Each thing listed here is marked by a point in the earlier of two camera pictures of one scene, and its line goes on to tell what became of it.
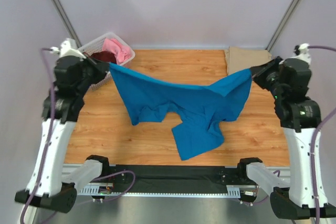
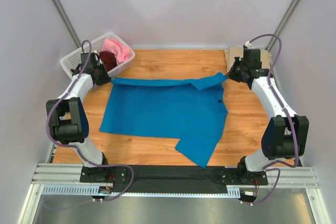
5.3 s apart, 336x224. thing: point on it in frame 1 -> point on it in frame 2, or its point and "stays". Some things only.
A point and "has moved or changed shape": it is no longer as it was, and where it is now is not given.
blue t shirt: [200, 109] has moved or changed shape
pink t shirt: [122, 53] stays
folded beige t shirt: [239, 59] stays
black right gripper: [264, 69] -> [237, 71]
